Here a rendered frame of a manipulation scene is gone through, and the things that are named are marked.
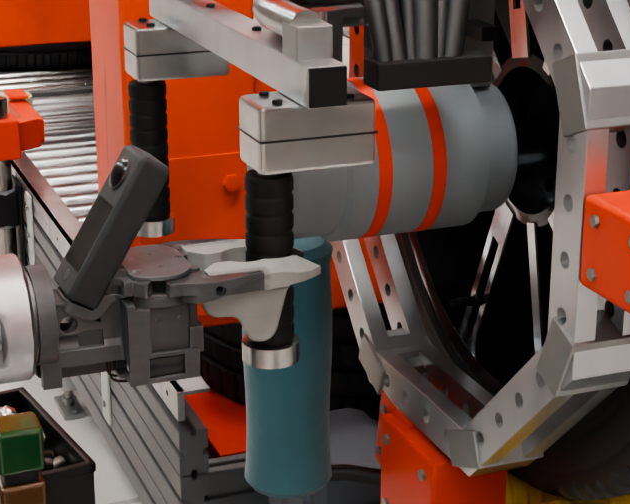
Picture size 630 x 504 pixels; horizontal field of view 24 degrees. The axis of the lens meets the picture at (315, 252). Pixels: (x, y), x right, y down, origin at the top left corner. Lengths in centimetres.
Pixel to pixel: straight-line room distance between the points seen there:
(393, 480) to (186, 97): 53
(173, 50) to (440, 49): 37
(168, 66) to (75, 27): 230
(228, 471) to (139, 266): 98
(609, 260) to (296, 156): 23
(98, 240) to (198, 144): 70
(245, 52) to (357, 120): 13
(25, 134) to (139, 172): 195
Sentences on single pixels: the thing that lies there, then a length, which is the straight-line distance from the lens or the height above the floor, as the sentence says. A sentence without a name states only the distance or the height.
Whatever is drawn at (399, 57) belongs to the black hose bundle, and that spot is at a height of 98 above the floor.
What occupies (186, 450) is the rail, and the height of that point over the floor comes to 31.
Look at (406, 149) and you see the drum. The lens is 122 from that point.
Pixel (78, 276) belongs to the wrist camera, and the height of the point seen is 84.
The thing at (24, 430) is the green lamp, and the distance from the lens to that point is 123.
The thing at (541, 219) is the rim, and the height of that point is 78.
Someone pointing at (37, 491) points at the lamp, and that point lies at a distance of 125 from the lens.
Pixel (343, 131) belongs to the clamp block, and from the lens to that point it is 105.
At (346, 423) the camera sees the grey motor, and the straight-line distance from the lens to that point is 180.
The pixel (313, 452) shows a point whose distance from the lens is 146.
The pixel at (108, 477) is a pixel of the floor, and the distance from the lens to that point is 258.
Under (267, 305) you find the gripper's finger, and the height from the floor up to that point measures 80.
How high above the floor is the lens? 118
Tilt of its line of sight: 19 degrees down
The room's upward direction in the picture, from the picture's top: straight up
